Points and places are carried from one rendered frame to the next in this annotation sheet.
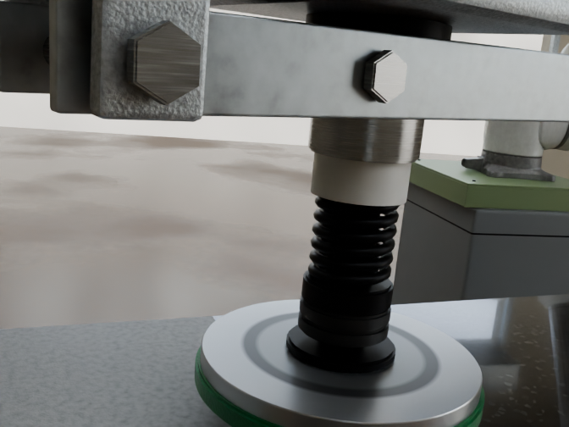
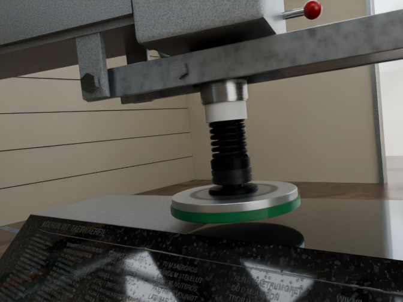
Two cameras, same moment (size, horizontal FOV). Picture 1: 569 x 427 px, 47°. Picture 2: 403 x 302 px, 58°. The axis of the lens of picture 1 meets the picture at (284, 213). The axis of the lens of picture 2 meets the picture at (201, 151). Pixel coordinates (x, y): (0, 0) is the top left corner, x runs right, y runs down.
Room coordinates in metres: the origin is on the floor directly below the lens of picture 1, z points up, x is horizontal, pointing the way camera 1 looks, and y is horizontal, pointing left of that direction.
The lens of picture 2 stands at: (0.09, -0.55, 0.98)
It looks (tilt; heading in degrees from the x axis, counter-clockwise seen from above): 3 degrees down; 57
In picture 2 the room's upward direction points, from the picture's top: 6 degrees counter-clockwise
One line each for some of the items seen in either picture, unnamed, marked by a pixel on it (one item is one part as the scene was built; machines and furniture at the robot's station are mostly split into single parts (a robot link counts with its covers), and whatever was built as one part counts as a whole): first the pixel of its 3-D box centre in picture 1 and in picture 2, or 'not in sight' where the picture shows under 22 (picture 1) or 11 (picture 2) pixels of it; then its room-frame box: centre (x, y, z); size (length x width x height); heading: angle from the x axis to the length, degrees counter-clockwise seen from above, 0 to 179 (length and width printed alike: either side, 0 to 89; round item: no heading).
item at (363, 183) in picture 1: (361, 171); (225, 110); (0.47, -0.05, 1.02); 0.07 x 0.07 x 0.04
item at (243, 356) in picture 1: (339, 356); (233, 194); (0.47, -0.05, 0.87); 0.21 x 0.21 x 0.01
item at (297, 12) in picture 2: not in sight; (299, 12); (0.60, -0.11, 1.17); 0.08 x 0.03 x 0.03; 126
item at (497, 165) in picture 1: (503, 163); not in sight; (1.74, -0.57, 0.89); 0.22 x 0.18 x 0.06; 97
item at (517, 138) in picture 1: (522, 111); not in sight; (1.74, -0.60, 1.03); 0.18 x 0.16 x 0.22; 96
